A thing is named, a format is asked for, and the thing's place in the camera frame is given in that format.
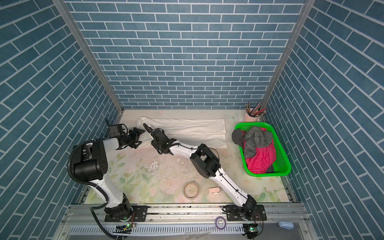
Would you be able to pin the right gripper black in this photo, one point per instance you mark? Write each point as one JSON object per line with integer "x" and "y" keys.
{"x": 154, "y": 144}

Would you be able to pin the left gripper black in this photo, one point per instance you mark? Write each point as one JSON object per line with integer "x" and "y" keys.
{"x": 134, "y": 136}

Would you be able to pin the white t shirt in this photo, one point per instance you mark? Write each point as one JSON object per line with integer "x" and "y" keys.
{"x": 211, "y": 132}

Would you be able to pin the green plastic basket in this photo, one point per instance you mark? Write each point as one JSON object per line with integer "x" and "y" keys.
{"x": 282, "y": 165}

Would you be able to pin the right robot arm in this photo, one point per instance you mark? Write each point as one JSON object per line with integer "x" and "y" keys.
{"x": 207, "y": 164}

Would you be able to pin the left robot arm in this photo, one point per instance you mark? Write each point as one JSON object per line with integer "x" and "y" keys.
{"x": 88, "y": 165}

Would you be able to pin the pink eraser block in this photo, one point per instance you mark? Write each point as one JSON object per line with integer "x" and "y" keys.
{"x": 214, "y": 190}

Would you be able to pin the pink pencil cup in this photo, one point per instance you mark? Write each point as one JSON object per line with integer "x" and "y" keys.
{"x": 250, "y": 119}

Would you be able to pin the grey t shirt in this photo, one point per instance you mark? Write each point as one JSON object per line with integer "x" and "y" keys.
{"x": 251, "y": 140}

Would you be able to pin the coloured pencils bundle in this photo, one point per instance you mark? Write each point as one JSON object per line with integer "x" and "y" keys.
{"x": 256, "y": 111}

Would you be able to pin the purple tape roll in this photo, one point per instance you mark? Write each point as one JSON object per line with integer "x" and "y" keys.
{"x": 220, "y": 223}

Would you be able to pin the magenta t shirt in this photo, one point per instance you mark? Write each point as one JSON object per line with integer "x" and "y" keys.
{"x": 263, "y": 160}

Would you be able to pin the pale blue computer mouse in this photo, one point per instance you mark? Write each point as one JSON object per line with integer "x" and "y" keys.
{"x": 286, "y": 225}

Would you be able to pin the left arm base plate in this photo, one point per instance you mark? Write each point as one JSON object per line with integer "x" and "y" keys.
{"x": 138, "y": 214}

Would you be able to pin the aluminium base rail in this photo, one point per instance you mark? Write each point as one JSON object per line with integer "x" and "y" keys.
{"x": 193, "y": 213}

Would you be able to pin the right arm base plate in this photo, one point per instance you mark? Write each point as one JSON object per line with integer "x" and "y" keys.
{"x": 254, "y": 213}

